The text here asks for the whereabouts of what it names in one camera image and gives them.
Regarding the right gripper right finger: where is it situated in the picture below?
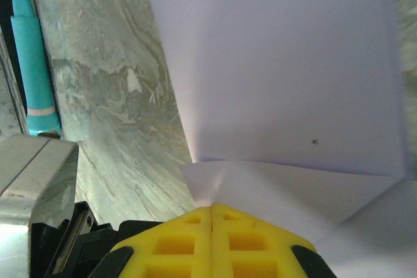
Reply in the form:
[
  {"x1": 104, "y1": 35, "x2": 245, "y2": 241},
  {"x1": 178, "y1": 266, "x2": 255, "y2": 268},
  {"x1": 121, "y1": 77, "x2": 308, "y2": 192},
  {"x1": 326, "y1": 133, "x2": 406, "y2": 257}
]
[{"x1": 211, "y1": 202, "x2": 332, "y2": 278}]

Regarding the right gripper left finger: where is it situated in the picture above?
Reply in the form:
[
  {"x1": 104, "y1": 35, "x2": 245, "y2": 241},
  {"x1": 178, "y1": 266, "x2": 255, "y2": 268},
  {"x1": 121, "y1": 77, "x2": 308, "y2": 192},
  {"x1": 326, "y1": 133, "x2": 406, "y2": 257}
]
[{"x1": 109, "y1": 205, "x2": 212, "y2": 278}]

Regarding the lavender paper sheet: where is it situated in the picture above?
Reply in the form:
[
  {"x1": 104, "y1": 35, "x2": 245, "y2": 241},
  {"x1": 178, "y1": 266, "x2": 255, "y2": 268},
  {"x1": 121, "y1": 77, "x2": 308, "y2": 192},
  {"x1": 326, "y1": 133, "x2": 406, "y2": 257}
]
[{"x1": 141, "y1": 0, "x2": 417, "y2": 278}]

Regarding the teal pen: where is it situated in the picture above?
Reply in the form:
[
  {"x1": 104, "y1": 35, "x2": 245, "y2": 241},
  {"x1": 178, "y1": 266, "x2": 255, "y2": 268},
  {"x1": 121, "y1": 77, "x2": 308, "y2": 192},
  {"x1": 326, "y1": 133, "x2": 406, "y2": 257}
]
[{"x1": 10, "y1": 0, "x2": 63, "y2": 137}]

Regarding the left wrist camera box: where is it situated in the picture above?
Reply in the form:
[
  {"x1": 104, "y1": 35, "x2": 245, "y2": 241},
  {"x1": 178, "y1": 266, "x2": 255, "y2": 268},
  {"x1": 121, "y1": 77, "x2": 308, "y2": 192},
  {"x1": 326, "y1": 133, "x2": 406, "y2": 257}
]
[{"x1": 0, "y1": 133, "x2": 79, "y2": 278}]

